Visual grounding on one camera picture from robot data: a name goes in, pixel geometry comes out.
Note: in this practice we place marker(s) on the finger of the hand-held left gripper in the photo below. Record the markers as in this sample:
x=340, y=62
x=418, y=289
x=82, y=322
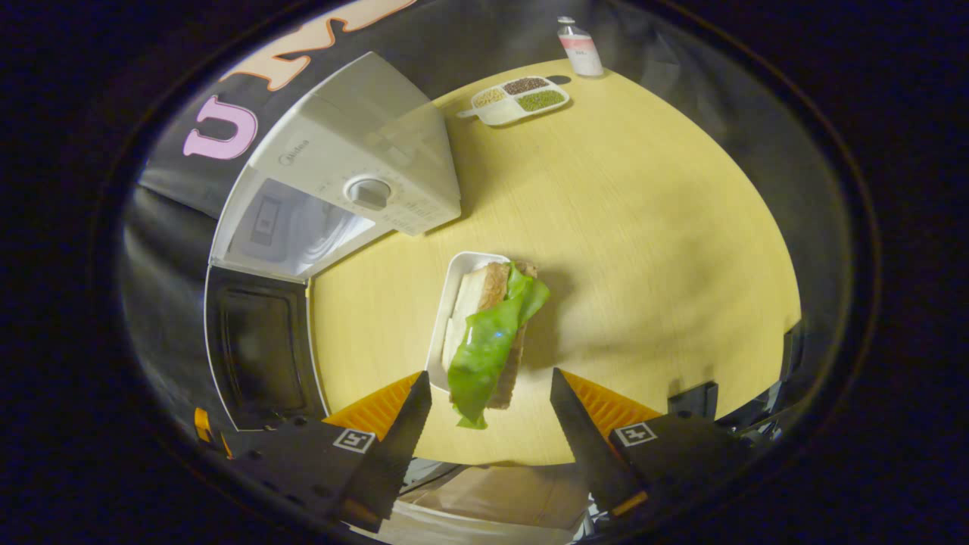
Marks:
x=200, y=425

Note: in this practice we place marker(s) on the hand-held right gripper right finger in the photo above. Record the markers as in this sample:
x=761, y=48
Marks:
x=587, y=446

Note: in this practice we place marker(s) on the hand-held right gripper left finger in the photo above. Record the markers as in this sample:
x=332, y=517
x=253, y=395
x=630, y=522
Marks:
x=386, y=446

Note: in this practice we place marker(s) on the sandwich with green lettuce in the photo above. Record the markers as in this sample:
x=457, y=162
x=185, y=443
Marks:
x=488, y=341

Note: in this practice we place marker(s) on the white microwave oven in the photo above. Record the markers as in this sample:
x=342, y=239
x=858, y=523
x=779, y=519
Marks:
x=363, y=121

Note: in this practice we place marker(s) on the black block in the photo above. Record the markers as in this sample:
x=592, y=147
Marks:
x=693, y=400

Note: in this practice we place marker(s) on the white rectangular tray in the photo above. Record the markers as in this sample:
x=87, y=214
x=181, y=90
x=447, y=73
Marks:
x=447, y=303

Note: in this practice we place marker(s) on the divided dish of grains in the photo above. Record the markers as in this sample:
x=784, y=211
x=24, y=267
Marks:
x=522, y=98

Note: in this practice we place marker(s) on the small bottle with pink label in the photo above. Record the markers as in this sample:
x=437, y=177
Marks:
x=581, y=51

